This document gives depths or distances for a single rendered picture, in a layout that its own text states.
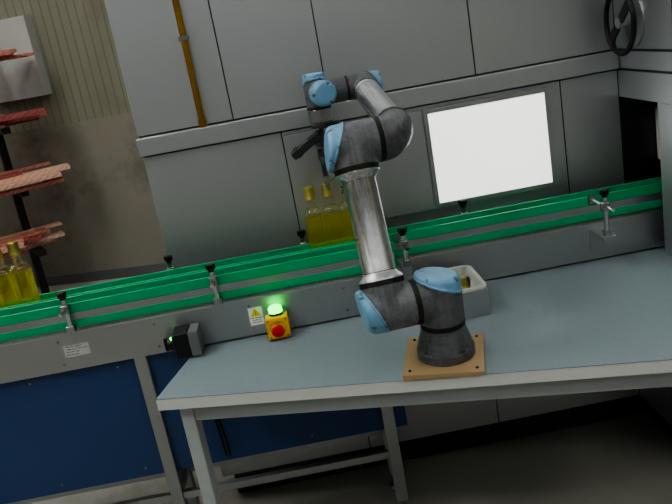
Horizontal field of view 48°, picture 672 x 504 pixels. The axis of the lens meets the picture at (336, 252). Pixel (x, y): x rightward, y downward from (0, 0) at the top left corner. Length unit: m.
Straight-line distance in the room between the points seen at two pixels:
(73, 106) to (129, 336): 4.03
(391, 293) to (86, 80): 4.65
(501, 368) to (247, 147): 1.15
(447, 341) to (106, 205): 4.71
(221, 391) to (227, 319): 0.36
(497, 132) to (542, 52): 0.30
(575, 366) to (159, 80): 1.55
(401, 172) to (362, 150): 0.71
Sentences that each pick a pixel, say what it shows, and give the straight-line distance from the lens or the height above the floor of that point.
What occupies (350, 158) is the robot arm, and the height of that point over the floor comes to 1.31.
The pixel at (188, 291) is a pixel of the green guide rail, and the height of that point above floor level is 0.93.
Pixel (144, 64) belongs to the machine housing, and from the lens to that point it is 2.56.
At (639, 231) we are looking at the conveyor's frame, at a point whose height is 0.82.
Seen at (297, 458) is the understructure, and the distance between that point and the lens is 2.94.
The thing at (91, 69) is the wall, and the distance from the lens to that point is 6.18.
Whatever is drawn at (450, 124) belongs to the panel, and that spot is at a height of 1.26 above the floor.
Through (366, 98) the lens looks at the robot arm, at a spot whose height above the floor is 1.42.
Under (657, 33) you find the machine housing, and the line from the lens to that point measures 2.50.
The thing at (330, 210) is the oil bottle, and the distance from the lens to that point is 2.41.
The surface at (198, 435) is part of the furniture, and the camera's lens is 2.21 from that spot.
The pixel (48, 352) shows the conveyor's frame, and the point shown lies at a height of 0.83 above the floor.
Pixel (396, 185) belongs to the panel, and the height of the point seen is 1.09.
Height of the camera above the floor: 1.61
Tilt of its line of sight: 16 degrees down
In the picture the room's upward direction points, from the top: 10 degrees counter-clockwise
